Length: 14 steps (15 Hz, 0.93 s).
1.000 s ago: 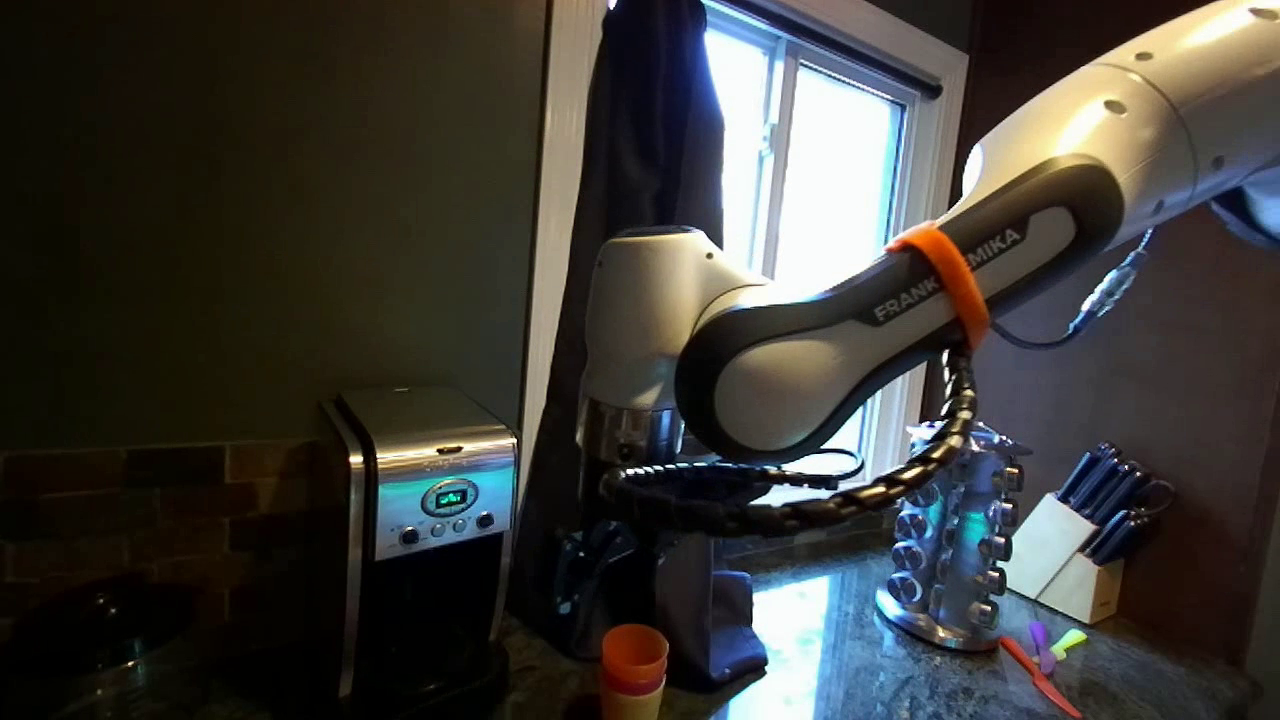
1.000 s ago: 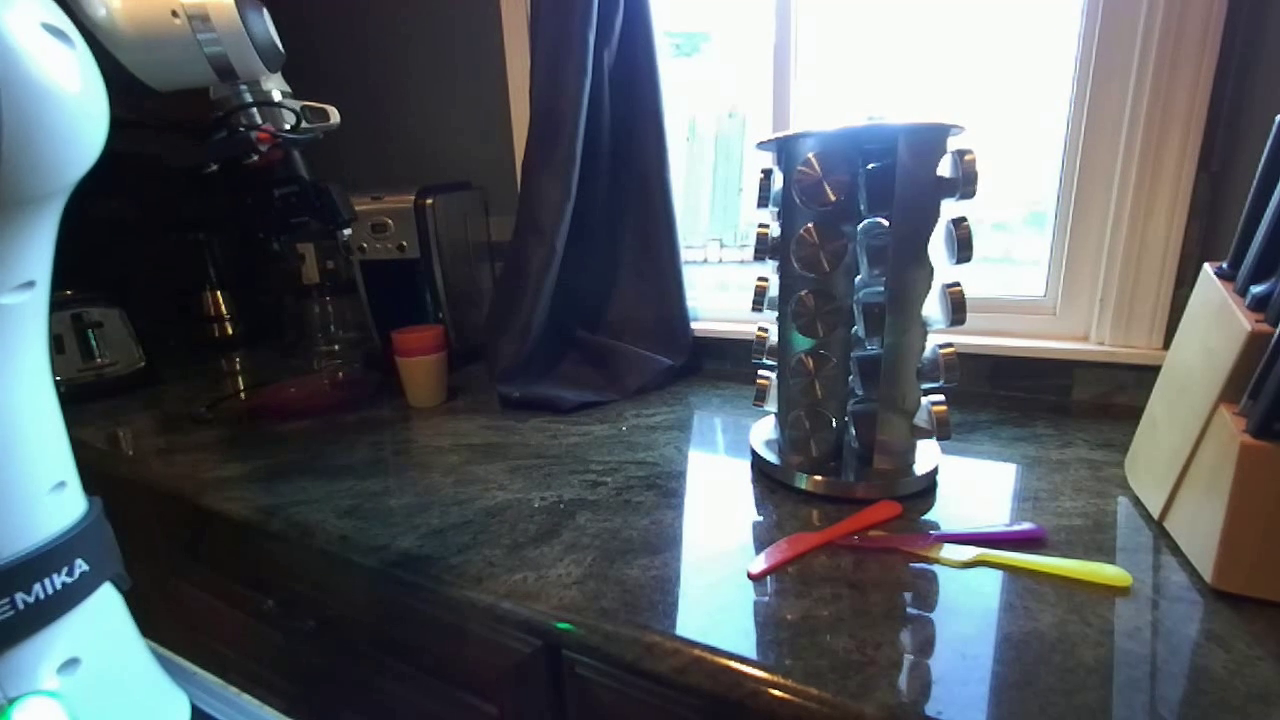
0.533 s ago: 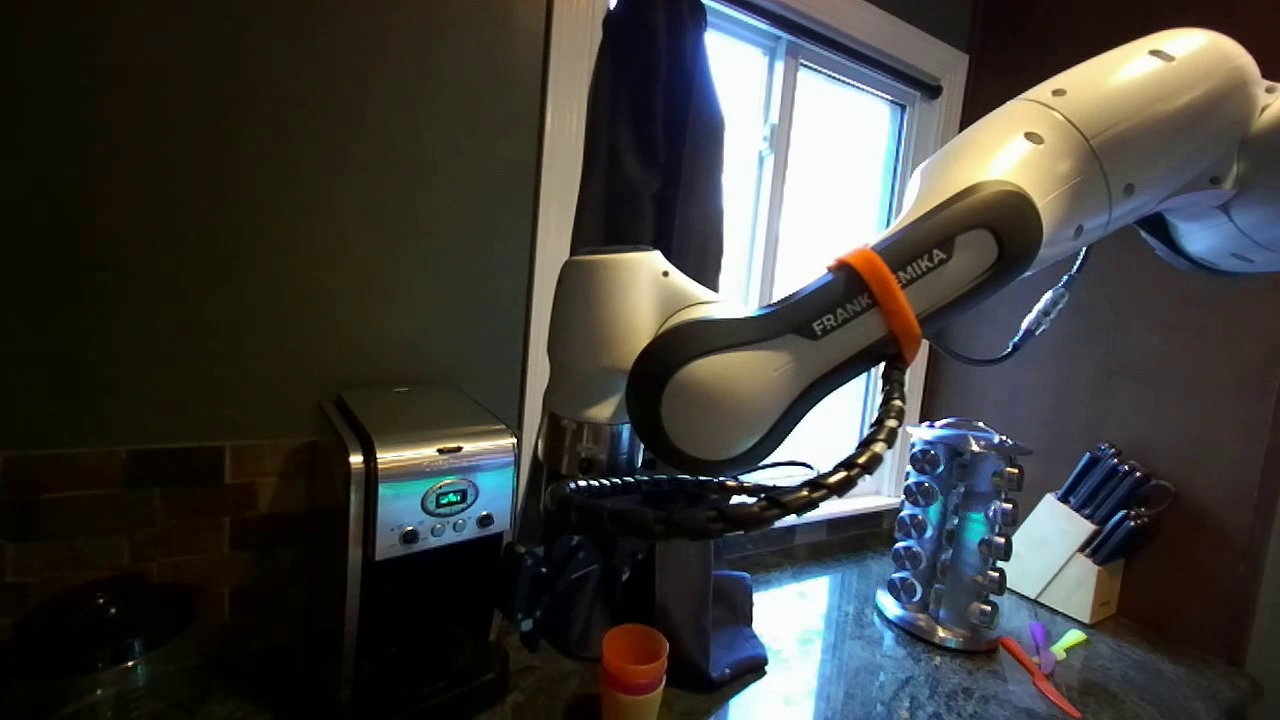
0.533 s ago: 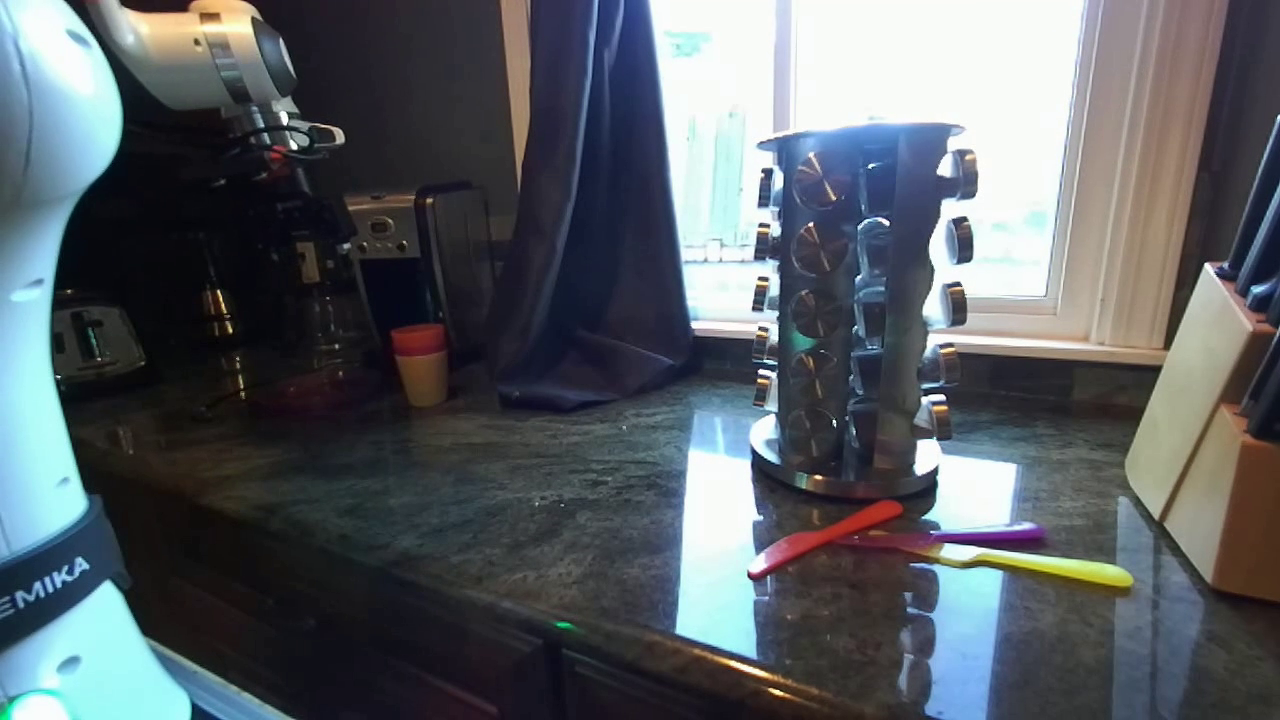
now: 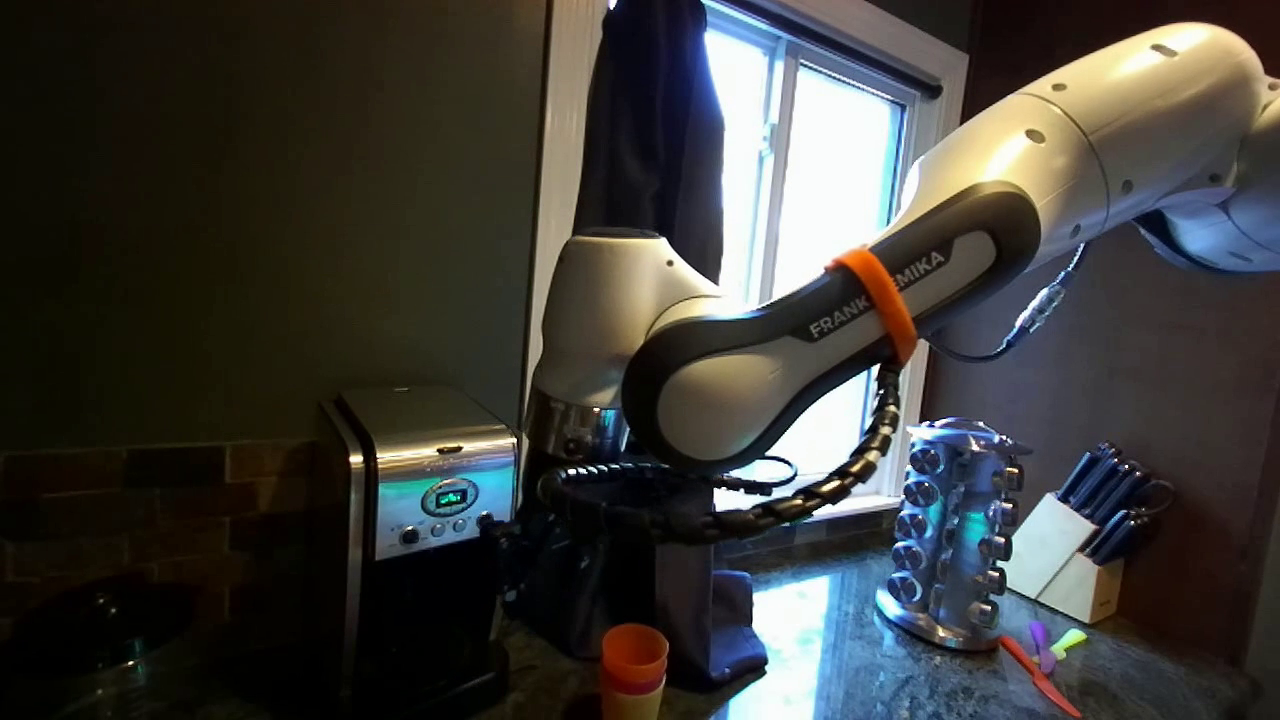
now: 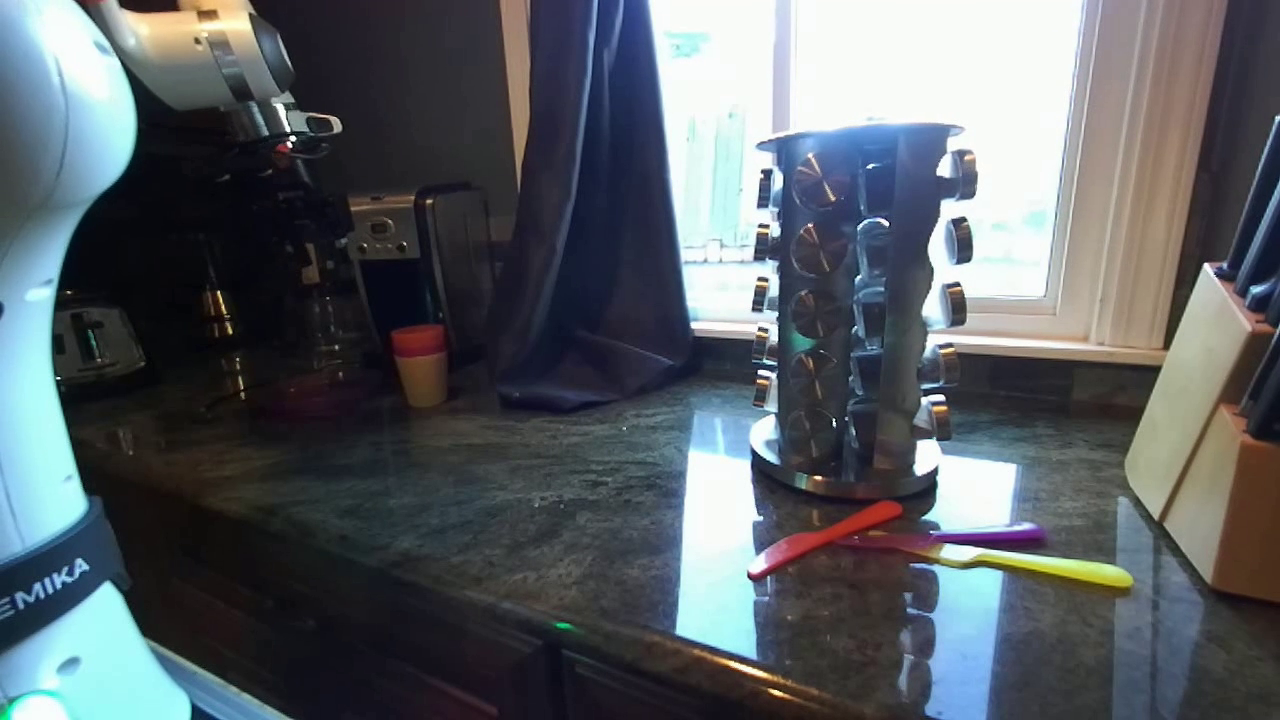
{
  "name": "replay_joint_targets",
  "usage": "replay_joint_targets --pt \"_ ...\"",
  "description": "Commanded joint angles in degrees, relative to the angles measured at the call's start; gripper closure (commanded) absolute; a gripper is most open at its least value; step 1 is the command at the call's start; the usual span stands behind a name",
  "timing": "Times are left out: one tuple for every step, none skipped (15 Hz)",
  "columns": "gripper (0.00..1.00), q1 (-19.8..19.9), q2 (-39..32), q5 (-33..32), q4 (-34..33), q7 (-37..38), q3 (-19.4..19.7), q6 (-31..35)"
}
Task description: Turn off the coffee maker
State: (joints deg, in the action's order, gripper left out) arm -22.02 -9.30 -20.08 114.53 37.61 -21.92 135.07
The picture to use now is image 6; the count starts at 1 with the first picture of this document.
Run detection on steel revolving spice rack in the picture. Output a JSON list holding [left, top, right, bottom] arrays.
[[744, 120, 986, 503]]

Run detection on dark knife handle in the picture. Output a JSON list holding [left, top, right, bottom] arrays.
[[1232, 180, 1280, 300], [1215, 112, 1280, 284], [1235, 326, 1280, 446]]

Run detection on purple handled knife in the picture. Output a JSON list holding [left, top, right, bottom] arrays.
[[851, 519, 1052, 558]]

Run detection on yellow handled knife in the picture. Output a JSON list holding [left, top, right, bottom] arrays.
[[851, 532, 1140, 595]]

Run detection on dark glass bottle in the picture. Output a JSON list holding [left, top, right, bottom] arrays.
[[195, 255, 258, 408]]

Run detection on pink and white cup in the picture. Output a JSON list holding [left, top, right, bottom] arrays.
[[390, 322, 458, 412]]

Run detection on dark wooden counter cabinet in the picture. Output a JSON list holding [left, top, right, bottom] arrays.
[[102, 467, 857, 720]]

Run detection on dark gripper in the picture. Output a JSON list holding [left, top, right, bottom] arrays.
[[229, 88, 349, 194]]

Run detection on white window frame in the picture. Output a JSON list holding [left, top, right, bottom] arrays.
[[495, 0, 1232, 368]]

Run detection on silver toaster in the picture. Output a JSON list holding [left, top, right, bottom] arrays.
[[51, 300, 152, 393]]

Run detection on dark blue curtain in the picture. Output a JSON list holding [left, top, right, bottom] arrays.
[[486, 0, 700, 418]]

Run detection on glass coffee carafe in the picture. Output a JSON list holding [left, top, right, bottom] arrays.
[[269, 198, 383, 403]]

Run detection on wooden knife block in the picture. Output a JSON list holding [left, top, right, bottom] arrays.
[[1121, 259, 1280, 608]]

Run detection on red knife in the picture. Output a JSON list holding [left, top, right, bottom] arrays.
[[744, 498, 907, 585]]

